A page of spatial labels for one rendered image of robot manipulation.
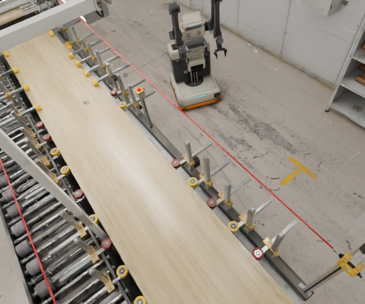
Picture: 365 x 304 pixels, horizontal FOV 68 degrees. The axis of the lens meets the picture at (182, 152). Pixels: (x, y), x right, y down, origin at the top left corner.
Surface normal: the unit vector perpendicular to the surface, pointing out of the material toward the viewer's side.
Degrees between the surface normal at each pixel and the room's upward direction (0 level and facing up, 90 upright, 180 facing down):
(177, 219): 0
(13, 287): 0
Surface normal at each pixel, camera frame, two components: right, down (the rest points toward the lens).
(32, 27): 0.59, 0.62
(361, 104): -0.11, -0.58
